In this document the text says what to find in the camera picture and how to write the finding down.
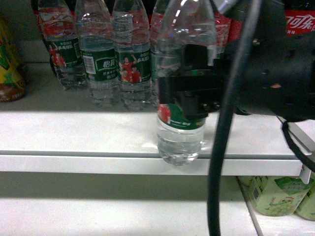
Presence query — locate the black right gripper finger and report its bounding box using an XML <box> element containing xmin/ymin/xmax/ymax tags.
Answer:
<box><xmin>183</xmin><ymin>44</ymin><xmax>213</xmax><ymax>74</ymax></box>
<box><xmin>158</xmin><ymin>75</ymin><xmax>221</xmax><ymax>119</ymax></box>

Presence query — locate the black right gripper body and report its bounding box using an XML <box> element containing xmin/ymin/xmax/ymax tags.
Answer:
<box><xmin>213</xmin><ymin>0</ymin><xmax>315</xmax><ymax>122</ymax></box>

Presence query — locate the clear water bottle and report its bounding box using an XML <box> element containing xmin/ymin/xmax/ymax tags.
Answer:
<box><xmin>156</xmin><ymin>0</ymin><xmax>217</xmax><ymax>165</ymax></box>

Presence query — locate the green tea bottle lower shelf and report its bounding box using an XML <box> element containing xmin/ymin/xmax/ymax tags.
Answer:
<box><xmin>237</xmin><ymin>176</ymin><xmax>314</xmax><ymax>216</ymax></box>

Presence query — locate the cola bottle barcode label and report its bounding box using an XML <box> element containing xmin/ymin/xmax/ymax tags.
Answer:
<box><xmin>214</xmin><ymin>12</ymin><xmax>243</xmax><ymax>59</ymax></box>

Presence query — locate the yellow juice bottle left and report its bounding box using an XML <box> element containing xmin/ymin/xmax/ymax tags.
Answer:
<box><xmin>0</xmin><ymin>16</ymin><xmax>27</xmax><ymax>102</ymax></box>

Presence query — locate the right water bottle green label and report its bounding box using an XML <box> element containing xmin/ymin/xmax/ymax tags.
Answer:
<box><xmin>150</xmin><ymin>0</ymin><xmax>169</xmax><ymax>107</ymax></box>

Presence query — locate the water bottle green label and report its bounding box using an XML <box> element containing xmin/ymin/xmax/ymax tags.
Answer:
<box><xmin>150</xmin><ymin>0</ymin><xmax>169</xmax><ymax>107</ymax></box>
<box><xmin>75</xmin><ymin>0</ymin><xmax>119</xmax><ymax>107</ymax></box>

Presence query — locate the white metal shelf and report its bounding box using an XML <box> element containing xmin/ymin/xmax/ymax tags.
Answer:
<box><xmin>0</xmin><ymin>62</ymin><xmax>311</xmax><ymax>180</ymax></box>

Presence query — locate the cola bottle red logo label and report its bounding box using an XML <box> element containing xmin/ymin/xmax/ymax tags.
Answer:
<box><xmin>283</xmin><ymin>0</ymin><xmax>315</xmax><ymax>36</ymax></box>

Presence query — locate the far left water bottle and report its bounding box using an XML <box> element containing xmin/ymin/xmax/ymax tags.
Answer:
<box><xmin>38</xmin><ymin>0</ymin><xmax>87</xmax><ymax>90</ymax></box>

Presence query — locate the black cable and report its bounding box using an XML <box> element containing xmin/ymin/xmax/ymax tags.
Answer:
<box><xmin>206</xmin><ymin>0</ymin><xmax>261</xmax><ymax>236</ymax></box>

